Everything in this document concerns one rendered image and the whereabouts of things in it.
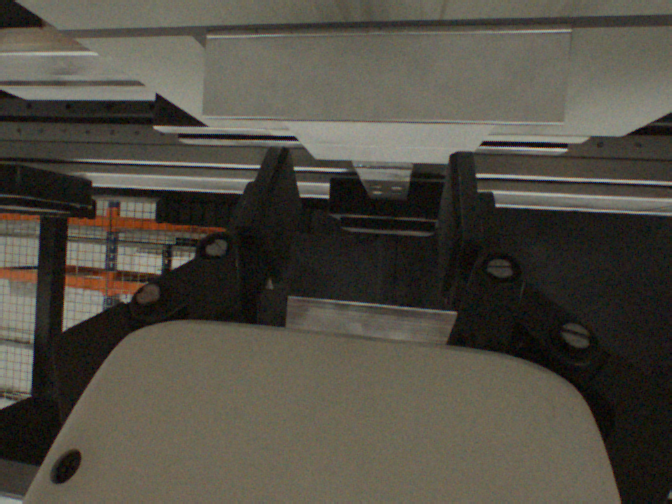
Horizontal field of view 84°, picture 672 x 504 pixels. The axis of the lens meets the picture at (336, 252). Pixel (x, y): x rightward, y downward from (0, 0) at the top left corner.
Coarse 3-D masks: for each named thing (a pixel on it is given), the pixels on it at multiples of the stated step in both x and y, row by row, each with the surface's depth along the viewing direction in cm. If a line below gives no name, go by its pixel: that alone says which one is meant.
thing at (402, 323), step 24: (288, 312) 19; (312, 312) 19; (336, 312) 19; (360, 312) 18; (384, 312) 18; (408, 312) 18; (432, 312) 18; (456, 312) 18; (384, 336) 18; (408, 336) 18; (432, 336) 18
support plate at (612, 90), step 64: (64, 0) 9; (128, 0) 8; (192, 0) 8; (256, 0) 8; (320, 0) 8; (384, 0) 8; (448, 0) 8; (512, 0) 7; (576, 0) 7; (640, 0) 7; (128, 64) 12; (192, 64) 11; (576, 64) 10; (640, 64) 10; (512, 128) 15; (576, 128) 14
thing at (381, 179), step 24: (360, 168) 23; (384, 168) 22; (408, 168) 22; (336, 192) 37; (360, 192) 37; (384, 192) 32; (408, 192) 36; (432, 192) 36; (336, 216) 39; (360, 216) 37; (384, 216) 37; (408, 216) 36; (432, 216) 36
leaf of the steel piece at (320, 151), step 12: (312, 144) 19; (324, 144) 19; (324, 156) 21; (336, 156) 21; (348, 156) 21; (360, 156) 21; (372, 156) 21; (384, 156) 20; (396, 156) 20; (408, 156) 20; (420, 156) 20; (432, 156) 20; (444, 156) 19
